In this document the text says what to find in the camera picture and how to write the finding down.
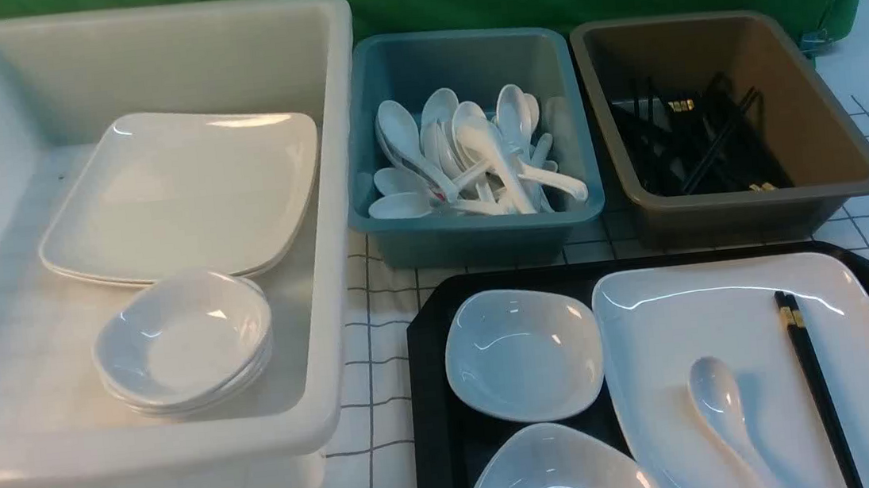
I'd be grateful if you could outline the pile of black chopsticks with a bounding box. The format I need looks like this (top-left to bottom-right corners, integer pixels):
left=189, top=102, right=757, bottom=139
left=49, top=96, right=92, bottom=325
left=609, top=71, right=794, bottom=198

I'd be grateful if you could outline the black chopstick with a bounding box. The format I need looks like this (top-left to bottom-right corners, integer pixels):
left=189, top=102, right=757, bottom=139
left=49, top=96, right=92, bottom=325
left=782, top=286, right=865, bottom=488
left=774, top=285, right=857, bottom=488

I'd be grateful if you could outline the white spoon front left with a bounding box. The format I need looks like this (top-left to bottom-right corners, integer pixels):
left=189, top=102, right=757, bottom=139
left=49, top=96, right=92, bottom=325
left=367, top=191, right=513, bottom=220

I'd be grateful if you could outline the white spoon right upright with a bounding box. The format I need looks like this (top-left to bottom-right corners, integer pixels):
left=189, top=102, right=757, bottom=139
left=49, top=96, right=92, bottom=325
left=495, top=83, right=533, bottom=158

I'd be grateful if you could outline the metal binder clip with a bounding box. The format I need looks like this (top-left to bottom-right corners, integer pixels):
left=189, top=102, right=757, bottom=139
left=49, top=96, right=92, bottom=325
left=798, top=29, right=834, bottom=61

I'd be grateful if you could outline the white spoon left bin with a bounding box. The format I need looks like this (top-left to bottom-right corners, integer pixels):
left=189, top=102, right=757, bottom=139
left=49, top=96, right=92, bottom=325
left=376, top=99, right=459, bottom=202

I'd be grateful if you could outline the top stacked bowl in tub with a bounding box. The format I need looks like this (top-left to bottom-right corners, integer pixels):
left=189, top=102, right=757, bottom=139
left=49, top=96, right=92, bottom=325
left=91, top=270, right=274, bottom=412

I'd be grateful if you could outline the white ceramic spoon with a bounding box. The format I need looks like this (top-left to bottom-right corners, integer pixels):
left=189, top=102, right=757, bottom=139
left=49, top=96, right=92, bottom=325
left=687, top=356, right=785, bottom=488

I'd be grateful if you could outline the white spoon centre bin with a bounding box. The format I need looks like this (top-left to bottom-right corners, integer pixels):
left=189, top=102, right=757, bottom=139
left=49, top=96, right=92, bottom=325
left=451, top=100, right=537, bottom=214

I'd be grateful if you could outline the brown plastic bin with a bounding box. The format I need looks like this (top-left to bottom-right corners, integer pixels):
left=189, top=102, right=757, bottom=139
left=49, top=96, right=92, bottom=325
left=570, top=10, right=869, bottom=249

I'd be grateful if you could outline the top stacked plate in tub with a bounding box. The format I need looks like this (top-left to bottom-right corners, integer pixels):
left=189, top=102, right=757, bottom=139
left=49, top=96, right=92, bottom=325
left=38, top=112, right=319, bottom=286

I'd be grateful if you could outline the black serving tray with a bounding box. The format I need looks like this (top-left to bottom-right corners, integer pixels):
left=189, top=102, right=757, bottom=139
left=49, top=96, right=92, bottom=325
left=407, top=241, right=869, bottom=488

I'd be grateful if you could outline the white bowl tray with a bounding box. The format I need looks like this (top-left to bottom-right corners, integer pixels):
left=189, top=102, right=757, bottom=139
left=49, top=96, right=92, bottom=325
left=444, top=289, right=605, bottom=424
left=473, top=422, right=659, bottom=488

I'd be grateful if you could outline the teal plastic bin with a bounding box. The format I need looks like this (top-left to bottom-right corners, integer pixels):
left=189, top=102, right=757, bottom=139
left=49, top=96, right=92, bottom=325
left=347, top=27, right=606, bottom=268

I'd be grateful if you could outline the large white plastic tub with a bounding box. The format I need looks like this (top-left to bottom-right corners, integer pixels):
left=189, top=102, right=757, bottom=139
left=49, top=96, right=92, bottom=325
left=0, top=0, right=353, bottom=488

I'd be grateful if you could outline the white spoon bin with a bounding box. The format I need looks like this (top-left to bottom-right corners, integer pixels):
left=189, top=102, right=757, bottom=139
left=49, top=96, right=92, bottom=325
left=376, top=99, right=459, bottom=202
left=451, top=100, right=537, bottom=214

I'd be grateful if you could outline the large white square plate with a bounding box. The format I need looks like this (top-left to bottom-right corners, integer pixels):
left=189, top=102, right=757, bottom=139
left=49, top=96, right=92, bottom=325
left=592, top=252, right=869, bottom=488

